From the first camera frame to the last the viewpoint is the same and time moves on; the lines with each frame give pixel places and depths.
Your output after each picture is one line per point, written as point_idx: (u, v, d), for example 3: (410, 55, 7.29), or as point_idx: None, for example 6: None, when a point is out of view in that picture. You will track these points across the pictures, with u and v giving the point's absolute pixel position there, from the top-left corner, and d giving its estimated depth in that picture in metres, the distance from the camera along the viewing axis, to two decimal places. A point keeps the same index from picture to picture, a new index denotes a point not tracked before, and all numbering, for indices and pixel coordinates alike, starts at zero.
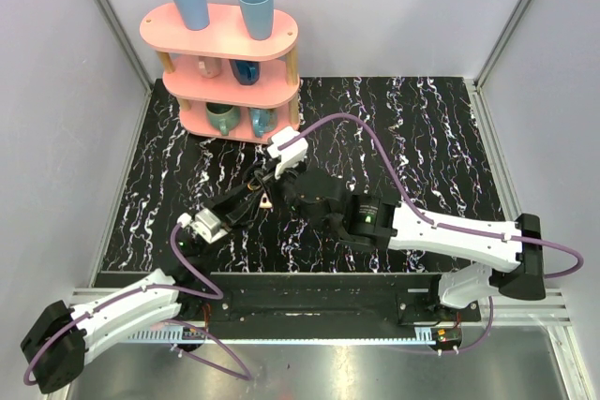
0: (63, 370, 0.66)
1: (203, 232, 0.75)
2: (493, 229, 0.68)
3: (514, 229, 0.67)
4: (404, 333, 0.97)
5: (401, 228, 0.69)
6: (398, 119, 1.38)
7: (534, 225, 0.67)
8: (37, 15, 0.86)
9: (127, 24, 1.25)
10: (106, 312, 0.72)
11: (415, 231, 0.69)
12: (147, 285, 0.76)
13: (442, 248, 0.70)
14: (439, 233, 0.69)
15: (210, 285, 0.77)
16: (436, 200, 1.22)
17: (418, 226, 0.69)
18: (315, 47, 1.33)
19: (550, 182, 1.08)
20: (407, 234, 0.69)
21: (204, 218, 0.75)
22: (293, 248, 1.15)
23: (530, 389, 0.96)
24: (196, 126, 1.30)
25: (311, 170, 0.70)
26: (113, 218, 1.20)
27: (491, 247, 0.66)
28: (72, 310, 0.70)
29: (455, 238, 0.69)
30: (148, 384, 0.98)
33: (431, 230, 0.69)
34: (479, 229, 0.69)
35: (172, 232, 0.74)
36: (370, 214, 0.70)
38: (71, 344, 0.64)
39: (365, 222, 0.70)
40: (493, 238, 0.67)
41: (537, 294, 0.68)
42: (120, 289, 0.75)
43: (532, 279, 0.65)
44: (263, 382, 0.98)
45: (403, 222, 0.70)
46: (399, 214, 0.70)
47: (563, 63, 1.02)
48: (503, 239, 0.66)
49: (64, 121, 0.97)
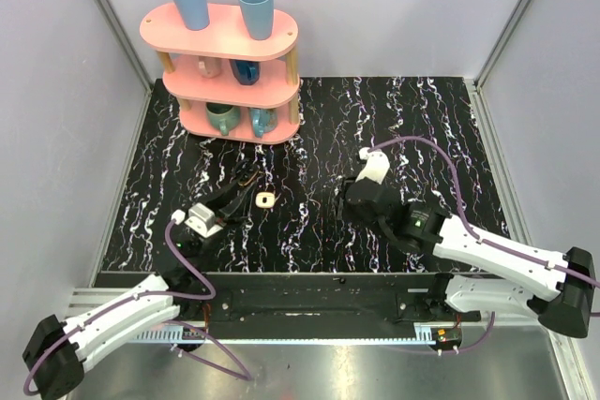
0: (61, 381, 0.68)
1: (198, 227, 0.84)
2: (539, 255, 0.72)
3: (562, 260, 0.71)
4: (403, 333, 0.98)
5: (447, 236, 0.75)
6: (398, 119, 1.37)
7: (584, 261, 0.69)
8: (37, 15, 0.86)
9: (127, 24, 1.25)
10: (97, 324, 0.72)
11: (458, 243, 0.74)
12: (139, 293, 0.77)
13: (485, 265, 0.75)
14: (482, 249, 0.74)
15: (201, 278, 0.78)
16: (436, 200, 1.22)
17: (464, 238, 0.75)
18: (315, 47, 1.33)
19: (551, 183, 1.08)
20: (454, 244, 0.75)
21: (198, 212, 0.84)
22: (293, 248, 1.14)
23: (531, 389, 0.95)
24: (197, 126, 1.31)
25: (364, 181, 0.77)
26: (113, 218, 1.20)
27: (532, 272, 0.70)
28: (65, 323, 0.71)
29: (495, 255, 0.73)
30: (148, 384, 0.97)
33: (475, 245, 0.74)
34: (525, 253, 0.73)
35: (167, 226, 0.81)
36: (421, 218, 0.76)
38: (66, 357, 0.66)
39: (413, 226, 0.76)
40: (536, 264, 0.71)
41: (582, 330, 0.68)
42: (112, 300, 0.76)
43: (573, 311, 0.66)
44: (263, 383, 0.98)
45: (450, 230, 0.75)
46: (449, 226, 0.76)
47: (564, 62, 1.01)
48: (547, 266, 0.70)
49: (64, 121, 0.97)
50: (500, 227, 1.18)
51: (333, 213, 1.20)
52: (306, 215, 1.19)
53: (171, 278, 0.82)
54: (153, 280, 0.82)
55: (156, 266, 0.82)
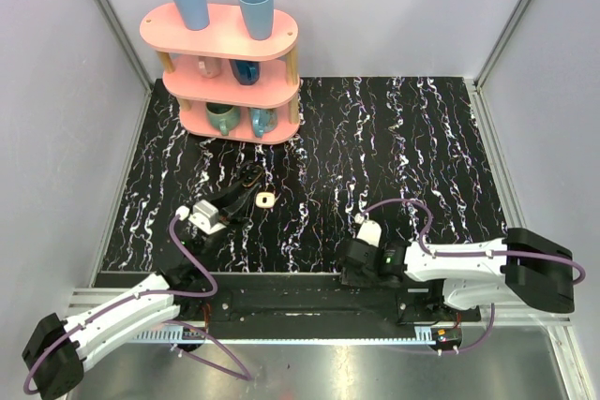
0: (61, 380, 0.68)
1: (202, 221, 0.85)
2: (483, 247, 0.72)
3: (502, 244, 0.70)
4: (404, 333, 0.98)
5: (411, 262, 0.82)
6: (398, 119, 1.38)
7: (523, 237, 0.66)
8: (37, 15, 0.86)
9: (127, 25, 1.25)
10: (97, 322, 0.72)
11: (420, 264, 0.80)
12: (141, 291, 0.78)
13: (453, 274, 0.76)
14: (440, 261, 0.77)
15: (209, 277, 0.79)
16: (436, 200, 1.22)
17: (423, 259, 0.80)
18: (314, 47, 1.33)
19: (552, 182, 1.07)
20: (415, 266, 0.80)
21: (202, 209, 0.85)
22: (293, 248, 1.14)
23: (530, 388, 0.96)
24: (197, 126, 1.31)
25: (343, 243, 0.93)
26: (113, 218, 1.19)
27: (480, 265, 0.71)
28: (67, 322, 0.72)
29: (453, 261, 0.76)
30: (148, 384, 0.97)
33: (433, 261, 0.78)
34: (472, 250, 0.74)
35: (173, 224, 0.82)
36: (390, 256, 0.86)
38: (66, 355, 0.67)
39: (385, 262, 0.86)
40: (481, 257, 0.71)
41: (557, 299, 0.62)
42: (114, 298, 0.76)
43: (530, 288, 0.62)
44: (263, 383, 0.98)
45: (412, 257, 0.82)
46: (410, 253, 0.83)
47: (563, 63, 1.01)
48: (487, 256, 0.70)
49: (64, 121, 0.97)
50: (500, 227, 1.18)
51: (333, 213, 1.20)
52: (306, 215, 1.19)
53: (172, 277, 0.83)
54: (154, 278, 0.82)
55: (158, 264, 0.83)
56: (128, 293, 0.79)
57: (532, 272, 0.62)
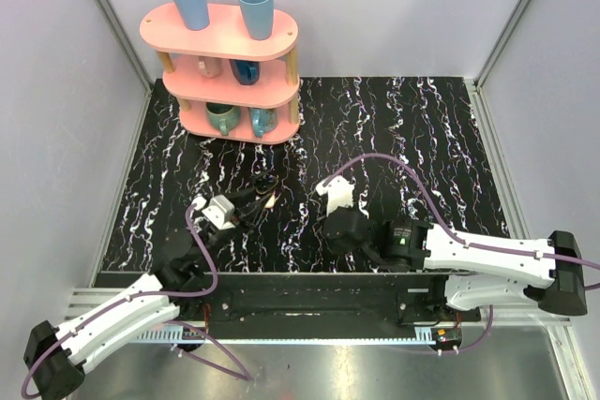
0: (59, 385, 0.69)
1: (216, 215, 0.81)
2: (525, 246, 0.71)
3: (548, 245, 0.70)
4: (404, 333, 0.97)
5: (434, 248, 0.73)
6: (398, 119, 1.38)
7: (569, 243, 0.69)
8: (37, 16, 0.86)
9: (127, 25, 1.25)
10: (90, 328, 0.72)
11: (447, 252, 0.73)
12: (132, 294, 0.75)
13: (478, 268, 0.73)
14: (471, 252, 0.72)
15: (212, 276, 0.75)
16: (436, 200, 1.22)
17: (451, 245, 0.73)
18: (314, 47, 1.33)
19: (552, 182, 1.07)
20: (442, 254, 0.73)
21: (219, 203, 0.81)
22: (293, 248, 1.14)
23: (530, 388, 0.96)
24: (197, 126, 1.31)
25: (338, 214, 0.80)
26: (113, 218, 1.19)
27: (523, 266, 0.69)
28: (58, 329, 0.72)
29: (483, 255, 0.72)
30: (148, 384, 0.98)
33: (463, 251, 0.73)
34: (512, 247, 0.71)
35: (187, 212, 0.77)
36: (404, 236, 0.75)
38: (59, 363, 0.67)
39: (398, 244, 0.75)
40: (525, 257, 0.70)
41: (585, 311, 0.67)
42: (107, 302, 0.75)
43: (569, 296, 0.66)
44: (263, 383, 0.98)
45: (434, 242, 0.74)
46: (432, 237, 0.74)
47: (563, 63, 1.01)
48: (535, 257, 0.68)
49: (64, 121, 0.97)
50: (500, 227, 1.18)
51: None
52: (306, 215, 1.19)
53: (166, 277, 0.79)
54: (146, 278, 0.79)
55: (165, 253, 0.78)
56: (122, 294, 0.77)
57: (575, 280, 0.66)
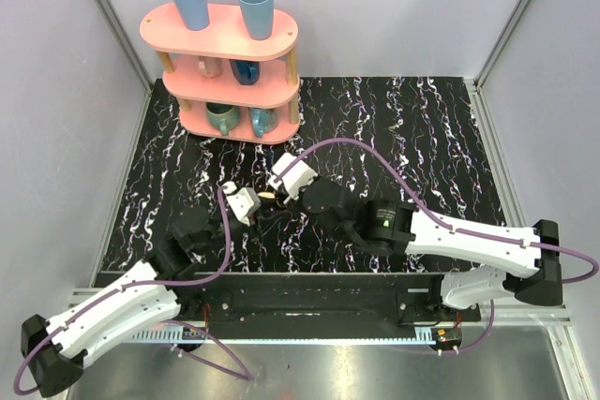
0: (54, 378, 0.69)
1: (239, 205, 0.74)
2: (512, 234, 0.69)
3: (534, 234, 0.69)
4: (404, 333, 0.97)
5: (419, 231, 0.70)
6: (398, 119, 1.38)
7: (554, 232, 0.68)
8: (37, 16, 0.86)
9: (127, 25, 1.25)
10: (82, 321, 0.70)
11: (433, 237, 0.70)
12: (125, 284, 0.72)
13: (461, 254, 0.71)
14: (455, 238, 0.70)
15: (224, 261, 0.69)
16: (436, 200, 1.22)
17: (436, 230, 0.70)
18: (314, 46, 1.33)
19: (551, 181, 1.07)
20: (425, 237, 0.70)
21: (248, 195, 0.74)
22: (293, 248, 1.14)
23: (529, 388, 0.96)
24: (196, 126, 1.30)
25: (322, 184, 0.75)
26: (113, 218, 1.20)
27: (510, 254, 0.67)
28: (50, 322, 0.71)
29: (472, 241, 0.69)
30: (148, 384, 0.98)
33: (449, 235, 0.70)
34: (498, 234, 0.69)
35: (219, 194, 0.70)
36: (388, 218, 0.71)
38: (51, 359, 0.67)
39: (382, 227, 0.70)
40: (512, 244, 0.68)
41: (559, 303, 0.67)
42: (100, 292, 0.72)
43: (552, 287, 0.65)
44: (263, 382, 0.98)
45: (421, 226, 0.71)
46: (418, 220, 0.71)
47: (563, 63, 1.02)
48: (522, 244, 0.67)
49: (64, 122, 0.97)
50: None
51: None
52: (306, 215, 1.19)
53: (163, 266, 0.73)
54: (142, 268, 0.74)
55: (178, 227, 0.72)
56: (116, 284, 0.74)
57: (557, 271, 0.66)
